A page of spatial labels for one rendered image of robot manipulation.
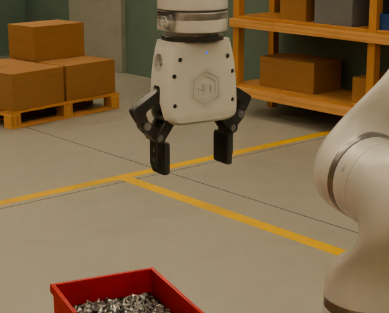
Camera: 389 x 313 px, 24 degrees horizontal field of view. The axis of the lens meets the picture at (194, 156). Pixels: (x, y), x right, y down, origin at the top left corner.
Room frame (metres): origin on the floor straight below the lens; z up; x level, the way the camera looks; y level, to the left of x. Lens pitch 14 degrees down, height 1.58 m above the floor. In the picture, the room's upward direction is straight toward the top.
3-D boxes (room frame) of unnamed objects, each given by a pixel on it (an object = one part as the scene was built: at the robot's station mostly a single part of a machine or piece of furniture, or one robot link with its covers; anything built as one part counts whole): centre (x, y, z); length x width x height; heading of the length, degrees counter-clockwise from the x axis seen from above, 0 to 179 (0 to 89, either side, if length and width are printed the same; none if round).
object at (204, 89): (1.08, 0.00, 1.41); 0.10 x 0.07 x 0.11; 123
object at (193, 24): (1.08, 0.00, 1.47); 0.09 x 0.08 x 0.03; 123
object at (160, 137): (1.06, 0.03, 1.36); 0.05 x 0.03 x 0.05; 123
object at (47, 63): (7.80, 1.37, 0.37); 1.20 x 0.80 x 0.74; 139
